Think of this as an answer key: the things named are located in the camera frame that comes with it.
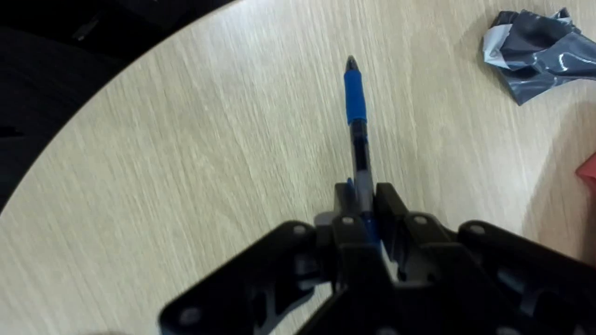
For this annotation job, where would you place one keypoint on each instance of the orange cloth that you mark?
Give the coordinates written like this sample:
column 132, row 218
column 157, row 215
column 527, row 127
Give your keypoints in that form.
column 589, row 170

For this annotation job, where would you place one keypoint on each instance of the blue and black pen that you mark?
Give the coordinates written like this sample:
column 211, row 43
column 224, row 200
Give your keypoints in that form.
column 354, row 94

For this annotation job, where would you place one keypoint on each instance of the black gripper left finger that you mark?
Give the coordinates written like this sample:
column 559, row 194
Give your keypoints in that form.
column 280, row 272

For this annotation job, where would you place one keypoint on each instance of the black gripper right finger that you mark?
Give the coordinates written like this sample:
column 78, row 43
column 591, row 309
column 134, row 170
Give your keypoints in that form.
column 447, row 261

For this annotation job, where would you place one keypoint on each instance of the crumpled dark plastic wrapper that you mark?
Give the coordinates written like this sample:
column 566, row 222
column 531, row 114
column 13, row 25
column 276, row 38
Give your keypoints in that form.
column 540, row 56

